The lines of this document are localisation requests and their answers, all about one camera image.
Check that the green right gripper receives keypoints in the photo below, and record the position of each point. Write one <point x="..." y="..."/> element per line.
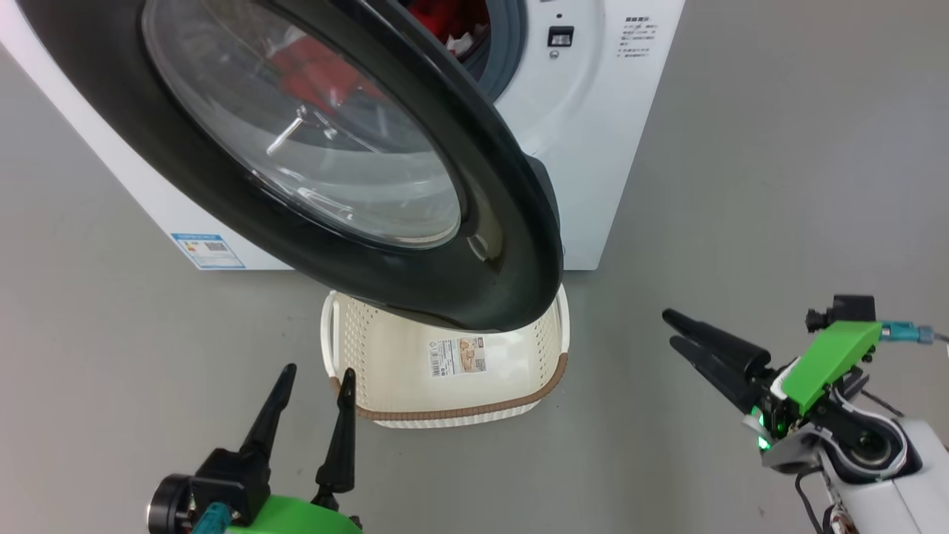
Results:
<point x="830" y="363"/>

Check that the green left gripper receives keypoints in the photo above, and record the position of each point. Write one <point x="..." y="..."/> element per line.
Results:
<point x="296" y="519"/>

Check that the black round glass washer door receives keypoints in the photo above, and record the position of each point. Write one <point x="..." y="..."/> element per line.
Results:
<point x="222" y="185"/>

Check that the cream perforated laundry basket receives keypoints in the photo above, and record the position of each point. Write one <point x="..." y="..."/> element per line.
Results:
<point x="400" y="371"/>

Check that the white barcode basket label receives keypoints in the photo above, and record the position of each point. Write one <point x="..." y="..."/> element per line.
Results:
<point x="457" y="356"/>

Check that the white front-load washing machine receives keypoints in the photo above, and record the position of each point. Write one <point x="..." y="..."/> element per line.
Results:
<point x="578" y="185"/>

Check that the blue energy label sticker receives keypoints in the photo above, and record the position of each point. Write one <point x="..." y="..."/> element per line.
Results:
<point x="209" y="251"/>

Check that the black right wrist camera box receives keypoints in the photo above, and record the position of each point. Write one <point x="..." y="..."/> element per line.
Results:
<point x="845" y="310"/>

